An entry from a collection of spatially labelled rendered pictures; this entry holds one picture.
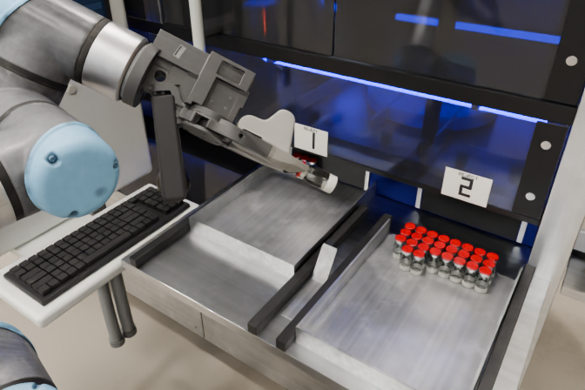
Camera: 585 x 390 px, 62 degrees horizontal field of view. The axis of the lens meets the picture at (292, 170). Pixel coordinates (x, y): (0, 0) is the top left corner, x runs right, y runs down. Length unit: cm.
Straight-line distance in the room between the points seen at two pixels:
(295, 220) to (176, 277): 28
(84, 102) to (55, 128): 78
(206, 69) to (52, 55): 15
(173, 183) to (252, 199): 60
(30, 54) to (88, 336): 167
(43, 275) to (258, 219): 44
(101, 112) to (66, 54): 72
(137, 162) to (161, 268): 47
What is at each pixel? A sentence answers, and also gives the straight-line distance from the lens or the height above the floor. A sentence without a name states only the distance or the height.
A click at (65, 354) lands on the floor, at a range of 210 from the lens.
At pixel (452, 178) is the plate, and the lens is 96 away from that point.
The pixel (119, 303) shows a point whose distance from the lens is 171.
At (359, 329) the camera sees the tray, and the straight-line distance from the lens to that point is 84.
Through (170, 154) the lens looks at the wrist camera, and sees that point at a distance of 53.
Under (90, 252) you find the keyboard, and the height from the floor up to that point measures 83.
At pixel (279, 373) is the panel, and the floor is 15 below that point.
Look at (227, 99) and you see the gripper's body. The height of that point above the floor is 131.
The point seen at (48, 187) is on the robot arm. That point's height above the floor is 130.
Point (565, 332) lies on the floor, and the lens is 226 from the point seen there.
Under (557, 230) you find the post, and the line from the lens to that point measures 96.
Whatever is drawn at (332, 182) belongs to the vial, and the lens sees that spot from 56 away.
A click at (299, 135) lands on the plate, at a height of 102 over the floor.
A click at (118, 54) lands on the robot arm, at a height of 136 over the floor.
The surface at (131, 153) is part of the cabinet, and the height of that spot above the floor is 89.
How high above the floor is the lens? 151
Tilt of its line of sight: 31 degrees down
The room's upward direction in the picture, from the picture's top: straight up
